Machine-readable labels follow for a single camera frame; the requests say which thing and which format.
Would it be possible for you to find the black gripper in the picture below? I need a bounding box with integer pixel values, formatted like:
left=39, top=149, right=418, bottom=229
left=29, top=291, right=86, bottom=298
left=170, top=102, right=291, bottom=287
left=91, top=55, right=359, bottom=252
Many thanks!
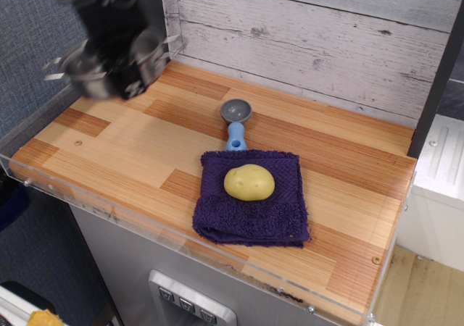
left=49, top=0, right=164, bottom=101

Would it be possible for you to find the stainless steel pot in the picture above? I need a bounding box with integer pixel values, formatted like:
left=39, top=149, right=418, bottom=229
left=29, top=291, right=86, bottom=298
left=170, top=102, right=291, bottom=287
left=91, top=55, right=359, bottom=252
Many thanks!
left=42, top=28, right=188, bottom=100

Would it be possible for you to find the grey blue ice cream scoop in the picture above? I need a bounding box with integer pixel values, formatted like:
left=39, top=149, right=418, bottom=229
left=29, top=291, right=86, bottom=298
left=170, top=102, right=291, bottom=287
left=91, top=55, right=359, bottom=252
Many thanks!
left=220, top=99, right=252, bottom=151

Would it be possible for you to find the clear acrylic table guard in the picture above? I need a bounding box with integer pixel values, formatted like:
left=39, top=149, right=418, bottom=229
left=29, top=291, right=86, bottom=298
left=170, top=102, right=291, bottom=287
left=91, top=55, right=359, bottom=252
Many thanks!
left=1, top=151, right=402, bottom=325

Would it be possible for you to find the yellow toy potato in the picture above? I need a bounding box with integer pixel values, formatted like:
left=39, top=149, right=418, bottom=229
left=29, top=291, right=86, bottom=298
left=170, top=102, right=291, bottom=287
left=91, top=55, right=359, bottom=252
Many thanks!
left=223, top=164, right=276, bottom=201

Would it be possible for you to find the purple folded towel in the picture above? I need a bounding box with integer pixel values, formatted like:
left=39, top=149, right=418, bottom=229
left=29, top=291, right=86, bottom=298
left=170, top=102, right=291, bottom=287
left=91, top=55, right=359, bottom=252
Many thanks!
left=193, top=149, right=310, bottom=248

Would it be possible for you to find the grey toy fridge cabinet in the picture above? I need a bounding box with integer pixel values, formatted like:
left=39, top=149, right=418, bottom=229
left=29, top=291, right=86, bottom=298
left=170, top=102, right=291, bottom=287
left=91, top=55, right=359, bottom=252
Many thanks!
left=68, top=204, right=349, bottom=326

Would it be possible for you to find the silver dispenser button panel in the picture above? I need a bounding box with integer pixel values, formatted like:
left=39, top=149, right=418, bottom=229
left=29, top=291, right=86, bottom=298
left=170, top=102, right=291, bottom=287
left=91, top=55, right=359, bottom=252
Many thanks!
left=149, top=269, right=238, bottom=325

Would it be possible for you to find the white side cabinet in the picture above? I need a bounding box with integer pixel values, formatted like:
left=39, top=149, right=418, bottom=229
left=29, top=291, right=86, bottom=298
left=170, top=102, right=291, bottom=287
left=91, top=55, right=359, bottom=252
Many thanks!
left=397, top=114, right=463, bottom=271

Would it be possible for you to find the black right vertical post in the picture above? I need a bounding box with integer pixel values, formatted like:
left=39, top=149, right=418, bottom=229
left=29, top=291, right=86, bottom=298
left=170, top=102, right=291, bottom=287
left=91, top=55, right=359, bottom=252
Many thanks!
left=407, top=1, right=463, bottom=159

